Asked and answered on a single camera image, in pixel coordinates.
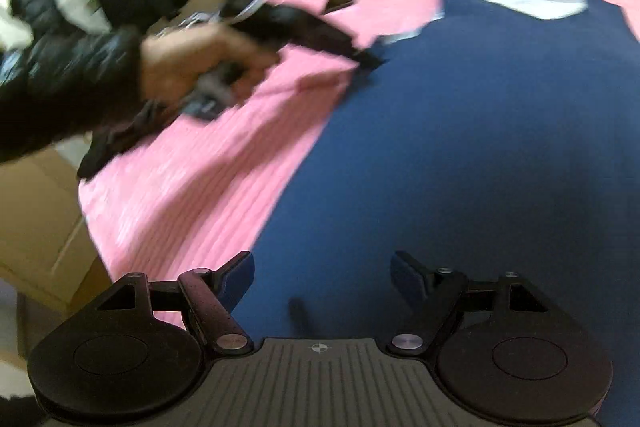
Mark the pink ribbed bed blanket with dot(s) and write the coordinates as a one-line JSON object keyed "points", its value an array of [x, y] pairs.
{"points": [[199, 193]]}

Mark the black puffer jacket sleeve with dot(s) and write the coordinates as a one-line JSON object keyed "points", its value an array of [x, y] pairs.
{"points": [[69, 81]]}

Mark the person's left hand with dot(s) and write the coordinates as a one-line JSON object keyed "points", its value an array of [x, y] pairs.
{"points": [[171, 63]]}

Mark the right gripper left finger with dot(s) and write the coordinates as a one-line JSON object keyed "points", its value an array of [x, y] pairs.
{"points": [[211, 296]]}

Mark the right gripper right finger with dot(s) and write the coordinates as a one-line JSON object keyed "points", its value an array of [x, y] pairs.
{"points": [[438, 299]]}

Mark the cardboard box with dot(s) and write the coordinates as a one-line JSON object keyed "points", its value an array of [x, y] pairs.
{"points": [[47, 253]]}

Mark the navy blue garment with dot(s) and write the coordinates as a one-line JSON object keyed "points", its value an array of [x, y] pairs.
{"points": [[491, 141]]}

